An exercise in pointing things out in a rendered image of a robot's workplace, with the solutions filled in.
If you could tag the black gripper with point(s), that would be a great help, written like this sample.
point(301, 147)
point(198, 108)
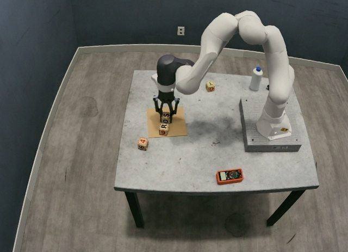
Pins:
point(170, 97)

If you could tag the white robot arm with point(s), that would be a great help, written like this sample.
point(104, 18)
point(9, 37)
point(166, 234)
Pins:
point(186, 76)

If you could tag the tan square mat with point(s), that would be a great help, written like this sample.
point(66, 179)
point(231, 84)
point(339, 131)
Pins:
point(176, 128)

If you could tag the white plastic bottle with blue cap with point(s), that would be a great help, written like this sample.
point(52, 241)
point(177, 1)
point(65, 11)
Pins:
point(256, 79)

